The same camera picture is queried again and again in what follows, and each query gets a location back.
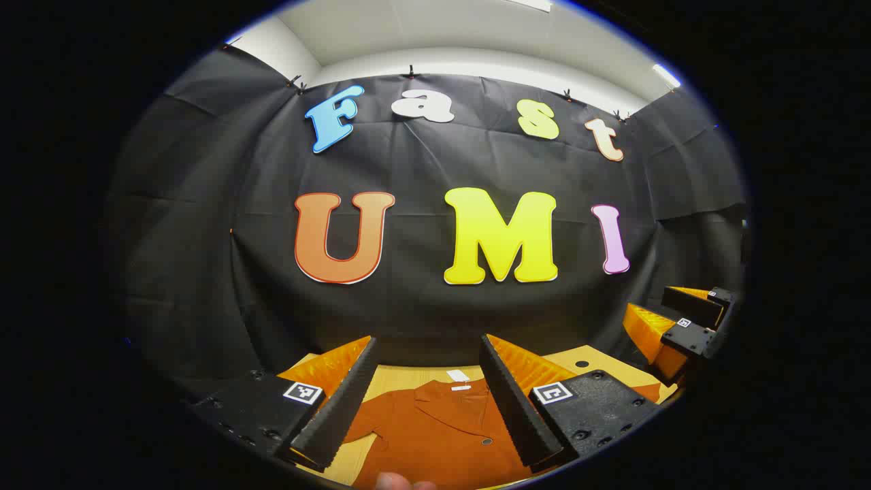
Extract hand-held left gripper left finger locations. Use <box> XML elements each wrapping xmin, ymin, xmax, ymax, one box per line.
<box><xmin>191</xmin><ymin>335</ymin><xmax>380</xmax><ymax>472</ymax></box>

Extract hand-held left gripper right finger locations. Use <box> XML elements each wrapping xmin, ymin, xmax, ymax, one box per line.
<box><xmin>479</xmin><ymin>333</ymin><xmax>662</xmax><ymax>475</ymax></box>

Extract orange shirt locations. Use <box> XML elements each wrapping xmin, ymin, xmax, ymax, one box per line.
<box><xmin>344</xmin><ymin>378</ymin><xmax>661</xmax><ymax>490</ymax></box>

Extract black backdrop cloth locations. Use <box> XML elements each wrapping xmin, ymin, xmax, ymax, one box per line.
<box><xmin>109</xmin><ymin>44</ymin><xmax>749</xmax><ymax>409</ymax></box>

